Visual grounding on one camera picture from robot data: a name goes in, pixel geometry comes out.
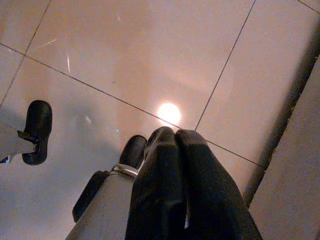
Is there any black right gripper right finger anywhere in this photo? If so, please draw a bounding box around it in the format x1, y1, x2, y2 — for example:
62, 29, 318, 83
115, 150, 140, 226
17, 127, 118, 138
175, 128, 263, 240

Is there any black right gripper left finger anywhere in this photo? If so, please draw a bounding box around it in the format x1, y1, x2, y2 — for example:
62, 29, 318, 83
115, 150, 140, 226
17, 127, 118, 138
124, 126, 188, 240

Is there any robot right leg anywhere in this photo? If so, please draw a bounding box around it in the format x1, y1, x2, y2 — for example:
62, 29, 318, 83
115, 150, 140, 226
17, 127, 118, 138
64, 134, 148, 240

